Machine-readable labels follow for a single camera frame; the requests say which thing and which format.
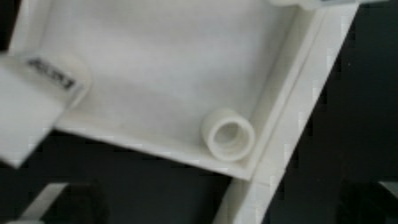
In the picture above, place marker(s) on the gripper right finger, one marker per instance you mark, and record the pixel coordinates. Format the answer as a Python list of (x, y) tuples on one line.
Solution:
[(369, 203)]

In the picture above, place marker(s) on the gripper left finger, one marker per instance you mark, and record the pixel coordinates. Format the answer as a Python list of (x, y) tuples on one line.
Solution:
[(70, 203)]

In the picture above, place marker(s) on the white table leg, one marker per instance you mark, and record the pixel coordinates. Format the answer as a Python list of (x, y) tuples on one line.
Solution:
[(307, 4), (44, 86)]

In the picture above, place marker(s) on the white square table top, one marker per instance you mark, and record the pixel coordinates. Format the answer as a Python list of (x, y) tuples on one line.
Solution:
[(181, 55)]

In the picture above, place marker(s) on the white U-shaped obstacle fence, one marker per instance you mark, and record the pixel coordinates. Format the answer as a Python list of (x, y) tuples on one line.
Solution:
[(280, 118)]

